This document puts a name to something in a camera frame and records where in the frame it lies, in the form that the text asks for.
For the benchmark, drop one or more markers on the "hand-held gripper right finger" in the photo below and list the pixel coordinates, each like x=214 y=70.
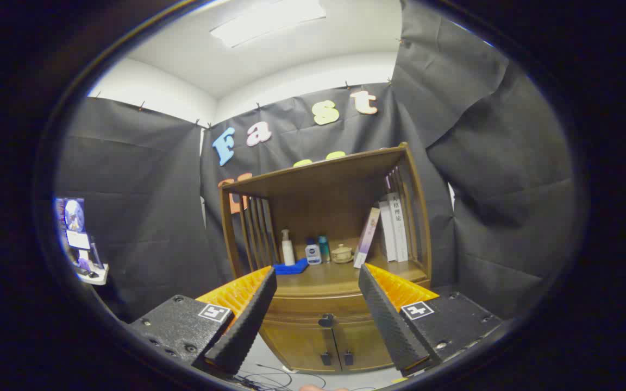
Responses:
x=386 y=320

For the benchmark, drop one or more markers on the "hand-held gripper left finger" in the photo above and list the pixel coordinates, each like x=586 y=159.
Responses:
x=248 y=320

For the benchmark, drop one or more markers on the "wooden cabinet door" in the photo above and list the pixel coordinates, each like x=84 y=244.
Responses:
x=299 y=345
x=362 y=345

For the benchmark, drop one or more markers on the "wooden countertop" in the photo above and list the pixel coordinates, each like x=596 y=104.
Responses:
x=324 y=277

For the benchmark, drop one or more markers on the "wooden cabinet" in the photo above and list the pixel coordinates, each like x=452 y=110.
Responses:
x=318 y=179

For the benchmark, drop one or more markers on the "blue folded cloth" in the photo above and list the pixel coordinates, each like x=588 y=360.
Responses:
x=290 y=268

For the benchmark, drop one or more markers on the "beige saucer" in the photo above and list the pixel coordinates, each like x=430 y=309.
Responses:
x=342 y=261

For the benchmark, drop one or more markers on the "white pump bottle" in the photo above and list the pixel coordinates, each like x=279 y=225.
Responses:
x=288 y=254

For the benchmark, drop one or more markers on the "beige lidded tea cup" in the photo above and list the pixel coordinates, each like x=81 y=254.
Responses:
x=342 y=252

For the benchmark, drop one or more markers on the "purple cover book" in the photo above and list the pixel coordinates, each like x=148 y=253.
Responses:
x=366 y=239

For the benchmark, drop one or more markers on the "white bottle with blue cap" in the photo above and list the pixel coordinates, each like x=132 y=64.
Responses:
x=313 y=254

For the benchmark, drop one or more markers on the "white book with black lettering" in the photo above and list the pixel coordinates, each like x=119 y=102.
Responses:
x=399 y=228

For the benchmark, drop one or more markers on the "teal bottle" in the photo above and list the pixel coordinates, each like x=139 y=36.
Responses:
x=324 y=250

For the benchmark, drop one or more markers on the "black backdrop cloth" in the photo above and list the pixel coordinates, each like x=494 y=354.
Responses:
x=128 y=190

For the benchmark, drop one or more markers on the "ceiling light panel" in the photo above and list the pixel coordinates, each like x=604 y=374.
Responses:
x=267 y=21

